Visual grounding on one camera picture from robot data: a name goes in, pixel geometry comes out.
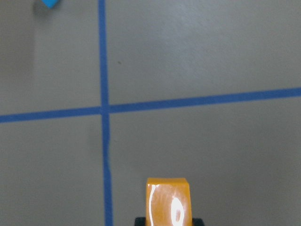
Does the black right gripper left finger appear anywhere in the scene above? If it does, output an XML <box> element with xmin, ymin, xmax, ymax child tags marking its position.
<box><xmin>135</xmin><ymin>217</ymin><xmax>146</xmax><ymax>226</ymax></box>

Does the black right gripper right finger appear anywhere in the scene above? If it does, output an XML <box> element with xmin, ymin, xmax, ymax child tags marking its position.
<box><xmin>192</xmin><ymin>218</ymin><xmax>204</xmax><ymax>226</ymax></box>

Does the orange wedge block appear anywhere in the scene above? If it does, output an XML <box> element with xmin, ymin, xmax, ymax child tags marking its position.
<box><xmin>145</xmin><ymin>178</ymin><xmax>193</xmax><ymax>226</ymax></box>

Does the small blue block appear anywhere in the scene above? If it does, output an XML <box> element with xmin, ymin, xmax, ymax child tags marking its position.
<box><xmin>42</xmin><ymin>0</ymin><xmax>59</xmax><ymax>8</ymax></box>

